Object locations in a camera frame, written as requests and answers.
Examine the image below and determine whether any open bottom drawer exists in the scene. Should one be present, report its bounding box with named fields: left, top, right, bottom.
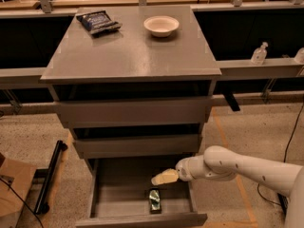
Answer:
left=76, top=155, right=207, bottom=228

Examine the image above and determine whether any white paper bowl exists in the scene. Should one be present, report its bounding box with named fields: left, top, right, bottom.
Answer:
left=143, top=16, right=180, bottom=38

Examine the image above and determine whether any top drawer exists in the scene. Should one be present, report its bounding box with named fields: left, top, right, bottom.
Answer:
left=55, top=97, right=211, bottom=128

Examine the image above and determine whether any blue chip bag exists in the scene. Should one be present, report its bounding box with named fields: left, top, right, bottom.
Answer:
left=76, top=10, right=123, bottom=34

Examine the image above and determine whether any middle drawer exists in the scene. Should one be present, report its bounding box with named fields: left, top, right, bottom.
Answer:
left=74, top=123, right=201, bottom=159

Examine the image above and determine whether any cardboard box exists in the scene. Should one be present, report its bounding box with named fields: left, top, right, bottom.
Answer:
left=0, top=154, right=36, bottom=228

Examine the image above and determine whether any green can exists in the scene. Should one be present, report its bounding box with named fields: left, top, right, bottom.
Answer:
left=148, top=188, right=162, bottom=214

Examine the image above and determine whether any grey drawer cabinet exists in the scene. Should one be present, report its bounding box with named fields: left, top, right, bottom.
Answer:
left=40, top=5, right=222, bottom=228

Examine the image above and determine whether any clear sanitizer bottle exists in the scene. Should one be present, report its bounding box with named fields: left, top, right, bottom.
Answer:
left=251, top=42, right=268, bottom=65

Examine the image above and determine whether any black cable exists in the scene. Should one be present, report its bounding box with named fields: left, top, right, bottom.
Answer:
left=256, top=104, right=304, bottom=207

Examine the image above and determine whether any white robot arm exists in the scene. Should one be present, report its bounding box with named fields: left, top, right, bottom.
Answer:
left=151, top=145, right=304, bottom=228

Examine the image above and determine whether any black bar stand left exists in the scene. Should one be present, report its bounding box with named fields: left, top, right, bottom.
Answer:
left=34, top=140, right=67, bottom=215

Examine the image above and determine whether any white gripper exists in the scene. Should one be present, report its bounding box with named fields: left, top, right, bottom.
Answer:
left=151, top=156, right=209, bottom=185

